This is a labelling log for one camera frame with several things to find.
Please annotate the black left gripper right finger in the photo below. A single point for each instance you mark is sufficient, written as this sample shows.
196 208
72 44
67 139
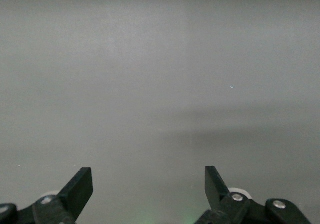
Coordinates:
216 186

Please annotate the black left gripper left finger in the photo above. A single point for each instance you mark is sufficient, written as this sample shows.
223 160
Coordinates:
77 189

